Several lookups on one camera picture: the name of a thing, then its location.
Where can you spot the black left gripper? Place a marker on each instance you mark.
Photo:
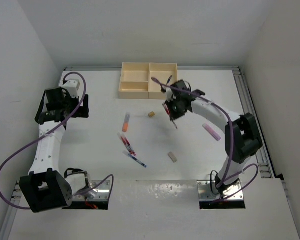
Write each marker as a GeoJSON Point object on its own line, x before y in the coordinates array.
{"type": "Point", "coordinates": [82, 111]}

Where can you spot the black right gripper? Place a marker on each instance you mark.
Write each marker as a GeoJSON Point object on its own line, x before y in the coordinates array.
{"type": "Point", "coordinates": [174, 115]}

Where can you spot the red gel pen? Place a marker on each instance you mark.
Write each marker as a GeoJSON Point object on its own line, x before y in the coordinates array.
{"type": "Point", "coordinates": [169, 114]}

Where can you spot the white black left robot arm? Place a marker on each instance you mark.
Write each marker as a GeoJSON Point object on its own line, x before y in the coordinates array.
{"type": "Point", "coordinates": [45, 188]}

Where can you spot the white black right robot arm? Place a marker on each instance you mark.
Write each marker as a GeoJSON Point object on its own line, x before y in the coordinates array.
{"type": "Point", "coordinates": [242, 138]}

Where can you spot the small tan eraser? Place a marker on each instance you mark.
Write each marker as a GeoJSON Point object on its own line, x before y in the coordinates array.
{"type": "Point", "coordinates": [151, 114]}

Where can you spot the pink highlighter marker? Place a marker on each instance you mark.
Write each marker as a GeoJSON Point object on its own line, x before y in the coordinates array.
{"type": "Point", "coordinates": [211, 132]}

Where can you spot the orange highlighter marker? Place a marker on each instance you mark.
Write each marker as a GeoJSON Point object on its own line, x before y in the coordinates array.
{"type": "Point", "coordinates": [126, 122]}

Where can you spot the cream wooden compartment tray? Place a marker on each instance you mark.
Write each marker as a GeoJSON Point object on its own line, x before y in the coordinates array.
{"type": "Point", "coordinates": [136, 80]}

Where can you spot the grey speckled eraser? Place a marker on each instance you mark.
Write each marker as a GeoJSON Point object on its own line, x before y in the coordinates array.
{"type": "Point", "coordinates": [172, 157]}

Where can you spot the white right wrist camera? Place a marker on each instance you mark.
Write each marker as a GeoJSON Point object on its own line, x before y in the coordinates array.
{"type": "Point", "coordinates": [169, 95]}

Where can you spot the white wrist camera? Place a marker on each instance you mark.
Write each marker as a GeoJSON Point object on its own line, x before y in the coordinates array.
{"type": "Point", "coordinates": [169, 95]}
{"type": "Point", "coordinates": [72, 86]}

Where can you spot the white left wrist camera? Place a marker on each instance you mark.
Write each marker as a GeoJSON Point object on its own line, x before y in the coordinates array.
{"type": "Point", "coordinates": [72, 86]}

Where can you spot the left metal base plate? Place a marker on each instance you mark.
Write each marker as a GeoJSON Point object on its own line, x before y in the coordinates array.
{"type": "Point", "coordinates": [98, 194]}

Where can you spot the metal base plate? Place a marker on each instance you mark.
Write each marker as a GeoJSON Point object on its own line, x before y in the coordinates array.
{"type": "Point", "coordinates": [98, 194]}
{"type": "Point", "coordinates": [207, 192]}

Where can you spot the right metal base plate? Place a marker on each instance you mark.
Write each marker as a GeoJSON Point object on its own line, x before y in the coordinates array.
{"type": "Point", "coordinates": [207, 192]}

